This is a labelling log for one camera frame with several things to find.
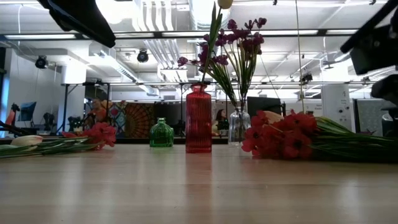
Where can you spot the person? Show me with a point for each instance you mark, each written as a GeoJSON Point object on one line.
{"type": "Point", "coordinates": [221, 115]}
{"type": "Point", "coordinates": [99, 113]}

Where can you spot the green glass vase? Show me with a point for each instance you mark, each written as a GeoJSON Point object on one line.
{"type": "Point", "coordinates": [161, 135]}

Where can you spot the colourful mandala tapestry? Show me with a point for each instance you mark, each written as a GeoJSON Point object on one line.
{"type": "Point", "coordinates": [140, 119]}

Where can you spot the overhead LED light bar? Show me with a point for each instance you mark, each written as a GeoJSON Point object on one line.
{"type": "Point", "coordinates": [155, 35]}

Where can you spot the black ceiling spotlight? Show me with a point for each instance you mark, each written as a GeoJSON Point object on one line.
{"type": "Point", "coordinates": [142, 56]}
{"type": "Point", "coordinates": [306, 77]}
{"type": "Point", "coordinates": [41, 62]}

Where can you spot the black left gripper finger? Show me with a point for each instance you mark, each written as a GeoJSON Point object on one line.
{"type": "Point", "coordinates": [84, 21]}

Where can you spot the black-legged background table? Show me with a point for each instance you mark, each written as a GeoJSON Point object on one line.
{"type": "Point", "coordinates": [65, 102]}

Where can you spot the black computer monitor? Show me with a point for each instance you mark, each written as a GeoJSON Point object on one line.
{"type": "Point", "coordinates": [264, 104]}

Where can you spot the red ribbed glass vase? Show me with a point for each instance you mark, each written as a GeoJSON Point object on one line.
{"type": "Point", "coordinates": [199, 124]}

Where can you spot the small tilted monitor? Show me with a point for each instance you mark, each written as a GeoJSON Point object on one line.
{"type": "Point", "coordinates": [27, 110]}

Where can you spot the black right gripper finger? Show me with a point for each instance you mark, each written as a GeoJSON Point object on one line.
{"type": "Point", "coordinates": [367, 27]}
{"type": "Point", "coordinates": [388, 88]}

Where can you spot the clear ribbed glass vase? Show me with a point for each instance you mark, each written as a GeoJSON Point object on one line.
{"type": "Point", "coordinates": [239, 130]}

